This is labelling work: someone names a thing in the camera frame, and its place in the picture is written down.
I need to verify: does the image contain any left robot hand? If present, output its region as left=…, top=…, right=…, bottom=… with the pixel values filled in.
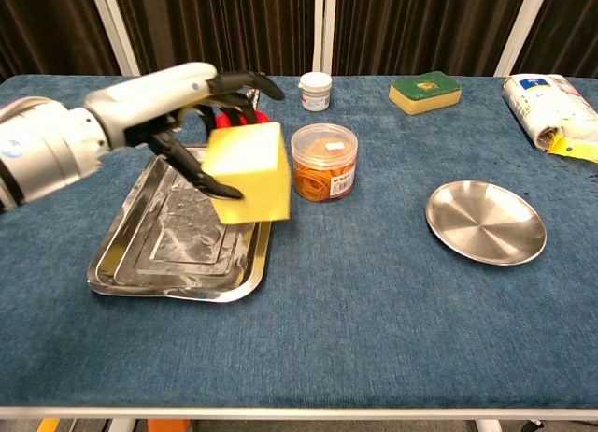
left=83, top=61, right=286, bottom=201

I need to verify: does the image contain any yellow foam cube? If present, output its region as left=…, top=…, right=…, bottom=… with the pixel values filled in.
left=204, top=122, right=292, bottom=225

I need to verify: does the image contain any clear tub of rubber bands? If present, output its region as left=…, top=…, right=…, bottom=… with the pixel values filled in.
left=291, top=122, right=360, bottom=204

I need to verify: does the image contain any dark brown curtain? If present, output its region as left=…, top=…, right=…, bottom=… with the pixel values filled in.
left=0, top=0, right=598, bottom=82

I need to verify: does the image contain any rectangular steel tray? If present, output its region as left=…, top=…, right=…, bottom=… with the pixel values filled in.
left=85, top=144, right=275, bottom=304

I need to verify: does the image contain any small white jar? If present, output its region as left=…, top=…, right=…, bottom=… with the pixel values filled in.
left=298, top=71, right=334, bottom=112

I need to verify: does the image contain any green yellow sponge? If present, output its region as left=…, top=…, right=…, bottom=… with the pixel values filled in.
left=388, top=70, right=463, bottom=117

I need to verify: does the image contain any blue table cloth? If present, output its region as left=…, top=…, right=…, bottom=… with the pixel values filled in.
left=0, top=74, right=598, bottom=410

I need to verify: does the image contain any orange box under table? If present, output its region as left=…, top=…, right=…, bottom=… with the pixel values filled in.
left=147, top=419, right=192, bottom=432

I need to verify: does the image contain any round steel plate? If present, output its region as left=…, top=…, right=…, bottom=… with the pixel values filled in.
left=424, top=180, right=548, bottom=266

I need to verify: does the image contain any white packaged roll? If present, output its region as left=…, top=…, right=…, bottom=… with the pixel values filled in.
left=502, top=73, right=598, bottom=165

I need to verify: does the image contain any red disc with rope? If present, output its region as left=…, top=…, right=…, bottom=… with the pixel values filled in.
left=210, top=71, right=271, bottom=130

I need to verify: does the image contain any white frame post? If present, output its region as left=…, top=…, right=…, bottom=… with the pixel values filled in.
left=311, top=0, right=337, bottom=77
left=88, top=0, right=141, bottom=77
left=493, top=0, right=552, bottom=77

